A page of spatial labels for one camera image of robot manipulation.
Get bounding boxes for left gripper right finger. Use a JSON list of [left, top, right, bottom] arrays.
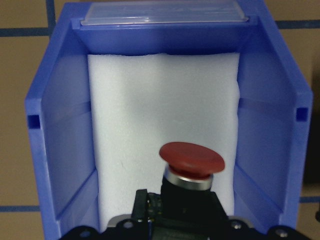
[[209, 191, 229, 220]]

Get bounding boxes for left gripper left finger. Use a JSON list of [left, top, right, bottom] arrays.
[[131, 189, 149, 223]]

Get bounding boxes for red push button switch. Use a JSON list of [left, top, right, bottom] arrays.
[[151, 142, 228, 240]]

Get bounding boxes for white foam pad left bin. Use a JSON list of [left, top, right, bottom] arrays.
[[88, 53, 240, 230]]

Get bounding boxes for left blue storage bin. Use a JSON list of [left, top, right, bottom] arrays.
[[25, 0, 313, 240]]

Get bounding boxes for brown paper table cover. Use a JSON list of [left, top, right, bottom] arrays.
[[0, 0, 320, 240]]

